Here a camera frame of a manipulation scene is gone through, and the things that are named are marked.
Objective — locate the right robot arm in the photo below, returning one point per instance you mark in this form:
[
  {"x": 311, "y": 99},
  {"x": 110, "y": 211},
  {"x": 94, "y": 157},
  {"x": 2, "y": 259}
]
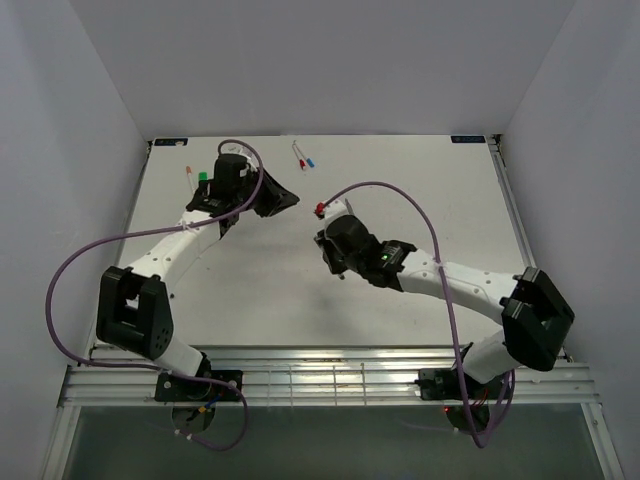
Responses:
[{"x": 533, "y": 315}]

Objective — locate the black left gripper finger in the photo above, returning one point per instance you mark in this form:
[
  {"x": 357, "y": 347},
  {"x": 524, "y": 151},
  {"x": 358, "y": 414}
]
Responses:
[
  {"x": 270, "y": 204},
  {"x": 273, "y": 191}
]

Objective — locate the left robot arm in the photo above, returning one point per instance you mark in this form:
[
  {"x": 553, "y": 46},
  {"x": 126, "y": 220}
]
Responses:
[{"x": 134, "y": 311}]

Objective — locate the red capped white marker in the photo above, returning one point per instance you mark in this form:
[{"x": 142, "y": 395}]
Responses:
[{"x": 300, "y": 157}]

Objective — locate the blue label sticker left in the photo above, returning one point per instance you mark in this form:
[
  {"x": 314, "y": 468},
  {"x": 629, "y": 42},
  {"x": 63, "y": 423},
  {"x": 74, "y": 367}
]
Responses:
[{"x": 170, "y": 142}]

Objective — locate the orange capped white marker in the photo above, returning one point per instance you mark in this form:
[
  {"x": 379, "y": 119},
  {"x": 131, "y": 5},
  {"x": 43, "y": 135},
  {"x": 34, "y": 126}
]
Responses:
[{"x": 191, "y": 181}]

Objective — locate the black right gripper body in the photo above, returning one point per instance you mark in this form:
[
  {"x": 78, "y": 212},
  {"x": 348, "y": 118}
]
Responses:
[{"x": 338, "y": 262}]

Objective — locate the aluminium rail frame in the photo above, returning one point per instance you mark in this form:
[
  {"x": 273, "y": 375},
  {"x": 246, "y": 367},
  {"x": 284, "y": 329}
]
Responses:
[{"x": 467, "y": 189}]

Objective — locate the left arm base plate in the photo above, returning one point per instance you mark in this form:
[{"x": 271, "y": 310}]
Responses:
[{"x": 171, "y": 389}]

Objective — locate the blue label sticker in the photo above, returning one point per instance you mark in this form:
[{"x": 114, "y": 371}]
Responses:
[
  {"x": 468, "y": 139},
  {"x": 170, "y": 142}
]

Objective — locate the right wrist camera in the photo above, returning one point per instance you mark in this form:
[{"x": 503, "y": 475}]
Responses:
[{"x": 330, "y": 210}]

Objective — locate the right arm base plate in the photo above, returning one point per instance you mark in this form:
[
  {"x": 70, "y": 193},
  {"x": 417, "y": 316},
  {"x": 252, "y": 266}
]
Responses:
[{"x": 444, "y": 384}]

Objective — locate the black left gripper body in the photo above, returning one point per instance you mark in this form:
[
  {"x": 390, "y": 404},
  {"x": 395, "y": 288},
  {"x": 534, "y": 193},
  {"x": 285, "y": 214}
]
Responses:
[{"x": 242, "y": 195}]

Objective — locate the blue label sticker right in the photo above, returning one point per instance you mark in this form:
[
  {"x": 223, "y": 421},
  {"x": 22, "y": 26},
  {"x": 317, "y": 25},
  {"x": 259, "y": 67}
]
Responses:
[{"x": 468, "y": 139}]

